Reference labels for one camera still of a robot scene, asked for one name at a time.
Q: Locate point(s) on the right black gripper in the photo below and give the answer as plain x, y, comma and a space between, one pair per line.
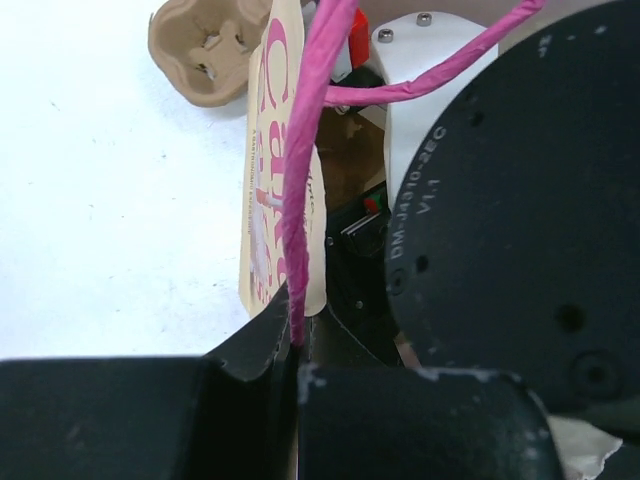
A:
355, 273

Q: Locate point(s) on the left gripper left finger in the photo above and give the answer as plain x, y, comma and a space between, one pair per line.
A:
229, 414

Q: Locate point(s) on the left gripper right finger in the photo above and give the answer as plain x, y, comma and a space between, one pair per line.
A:
359, 419

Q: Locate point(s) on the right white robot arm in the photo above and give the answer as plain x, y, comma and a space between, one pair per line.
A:
506, 235

